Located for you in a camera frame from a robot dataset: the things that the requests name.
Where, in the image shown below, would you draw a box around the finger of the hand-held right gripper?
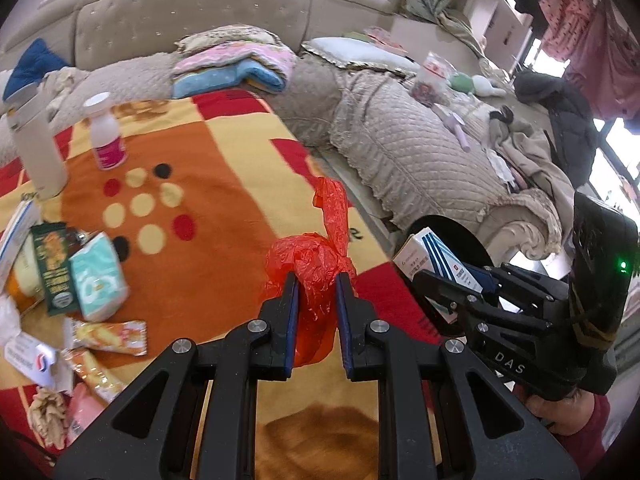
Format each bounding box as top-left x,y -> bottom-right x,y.
414,269 -> 547,345
481,263 -> 570,319

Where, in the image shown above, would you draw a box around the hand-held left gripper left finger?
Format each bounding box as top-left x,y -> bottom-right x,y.
52,270 -> 301,480

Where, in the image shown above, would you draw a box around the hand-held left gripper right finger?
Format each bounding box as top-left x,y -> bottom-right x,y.
335,271 -> 581,480

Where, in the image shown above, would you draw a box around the white blue medicine box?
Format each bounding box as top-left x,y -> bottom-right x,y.
391,226 -> 493,326

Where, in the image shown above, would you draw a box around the black trash bin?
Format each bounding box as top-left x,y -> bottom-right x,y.
400,214 -> 496,341

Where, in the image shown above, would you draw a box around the red plastic bag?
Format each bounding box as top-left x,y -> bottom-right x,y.
264,176 -> 358,368

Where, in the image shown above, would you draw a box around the teal tissue pack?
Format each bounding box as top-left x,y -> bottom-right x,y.
69,232 -> 130,322

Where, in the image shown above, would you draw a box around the white tissue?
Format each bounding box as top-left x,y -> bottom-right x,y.
0,295 -> 23,346

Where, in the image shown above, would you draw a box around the person's right forearm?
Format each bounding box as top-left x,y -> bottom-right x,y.
565,395 -> 613,466

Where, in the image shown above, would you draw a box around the person's right hand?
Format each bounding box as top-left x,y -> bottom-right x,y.
525,390 -> 598,436

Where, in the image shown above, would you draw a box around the beige garment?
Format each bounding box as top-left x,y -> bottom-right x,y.
487,110 -> 576,261

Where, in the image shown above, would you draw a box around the printed blanket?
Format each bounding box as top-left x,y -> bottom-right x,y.
0,87 -> 446,480

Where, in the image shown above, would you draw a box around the quilted beige sofa cover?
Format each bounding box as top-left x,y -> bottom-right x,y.
285,55 -> 506,231

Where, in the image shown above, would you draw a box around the lilac handheld device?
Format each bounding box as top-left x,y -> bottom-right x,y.
440,105 -> 473,153

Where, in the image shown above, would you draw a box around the black jacket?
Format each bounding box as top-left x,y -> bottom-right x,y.
515,70 -> 601,186

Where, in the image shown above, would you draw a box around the orange snack wrapper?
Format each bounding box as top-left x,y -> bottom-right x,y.
65,319 -> 148,356
60,347 -> 128,403

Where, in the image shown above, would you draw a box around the green white plush toy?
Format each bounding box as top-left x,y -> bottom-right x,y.
447,72 -> 508,97

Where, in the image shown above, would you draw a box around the clear plastic snack bag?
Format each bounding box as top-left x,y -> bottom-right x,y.
410,52 -> 453,106

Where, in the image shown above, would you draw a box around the pink wrapper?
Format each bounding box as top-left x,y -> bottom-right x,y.
65,382 -> 108,443

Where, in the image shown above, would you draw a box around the green packet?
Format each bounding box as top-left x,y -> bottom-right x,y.
30,222 -> 78,317

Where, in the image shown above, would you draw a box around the blue folded towel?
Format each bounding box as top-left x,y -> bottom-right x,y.
172,60 -> 286,100

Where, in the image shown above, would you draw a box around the white pink-label pill bottle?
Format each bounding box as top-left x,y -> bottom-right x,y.
82,92 -> 128,171

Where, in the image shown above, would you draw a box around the pink hanging clothes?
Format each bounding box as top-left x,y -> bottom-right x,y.
540,0 -> 640,121

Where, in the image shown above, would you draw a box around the pink folded towel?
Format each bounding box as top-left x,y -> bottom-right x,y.
172,42 -> 298,86

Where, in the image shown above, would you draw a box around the white pillow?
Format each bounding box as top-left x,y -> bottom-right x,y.
302,36 -> 421,73

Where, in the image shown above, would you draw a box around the pink packet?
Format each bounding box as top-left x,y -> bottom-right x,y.
345,27 -> 408,56

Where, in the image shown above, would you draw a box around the white packet red blue logo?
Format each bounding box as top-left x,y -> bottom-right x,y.
0,335 -> 68,391

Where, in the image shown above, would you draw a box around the yellow packet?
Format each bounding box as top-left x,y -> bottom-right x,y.
5,245 -> 46,301

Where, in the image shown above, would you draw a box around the patterned beige folded blanket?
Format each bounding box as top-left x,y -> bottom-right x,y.
174,25 -> 283,56

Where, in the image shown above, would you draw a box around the beige fleece throw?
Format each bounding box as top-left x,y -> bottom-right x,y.
0,52 -> 176,161

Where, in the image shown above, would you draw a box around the white thermos bottle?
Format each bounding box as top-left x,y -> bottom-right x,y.
7,92 -> 69,200

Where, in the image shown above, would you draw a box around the beige tufted sofa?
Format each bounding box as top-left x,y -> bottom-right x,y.
0,0 -> 566,261

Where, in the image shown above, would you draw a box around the blue cloth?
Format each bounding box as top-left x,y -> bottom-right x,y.
2,39 -> 73,101

